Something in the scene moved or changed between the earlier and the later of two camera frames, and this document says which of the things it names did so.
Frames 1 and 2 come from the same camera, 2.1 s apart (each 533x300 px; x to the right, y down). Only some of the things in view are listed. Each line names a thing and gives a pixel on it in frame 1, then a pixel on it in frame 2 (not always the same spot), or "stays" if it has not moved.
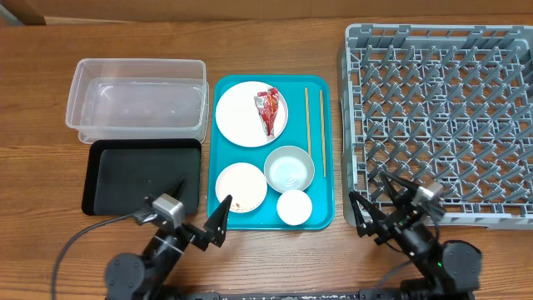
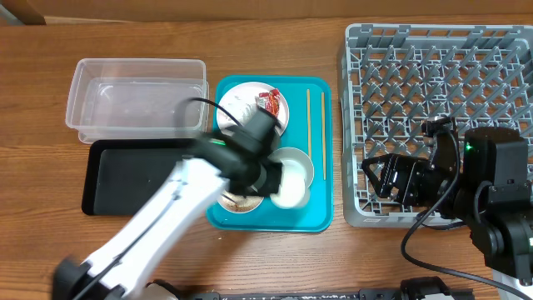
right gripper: [391, 222] to [410, 168]
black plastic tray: [120, 174] stays
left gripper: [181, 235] to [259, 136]
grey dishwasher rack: [450, 104] stays
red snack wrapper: [267, 105] stays
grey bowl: [289, 167] stays
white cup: [294, 207] to [295, 190]
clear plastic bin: [139, 99] stays
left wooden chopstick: [308, 120] stays
